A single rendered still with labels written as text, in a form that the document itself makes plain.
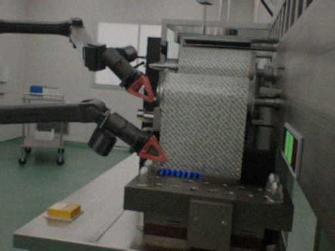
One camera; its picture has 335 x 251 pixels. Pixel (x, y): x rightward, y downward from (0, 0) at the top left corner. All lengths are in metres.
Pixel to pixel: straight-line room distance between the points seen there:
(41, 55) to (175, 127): 6.47
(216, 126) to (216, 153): 0.08
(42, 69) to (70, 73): 0.51
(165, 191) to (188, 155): 0.21
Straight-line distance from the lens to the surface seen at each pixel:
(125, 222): 1.16
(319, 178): 0.55
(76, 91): 7.28
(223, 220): 0.98
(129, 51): 1.32
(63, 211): 1.17
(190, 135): 1.16
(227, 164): 1.17
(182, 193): 0.99
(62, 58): 7.38
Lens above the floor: 1.30
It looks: 7 degrees down
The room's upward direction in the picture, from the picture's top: 4 degrees clockwise
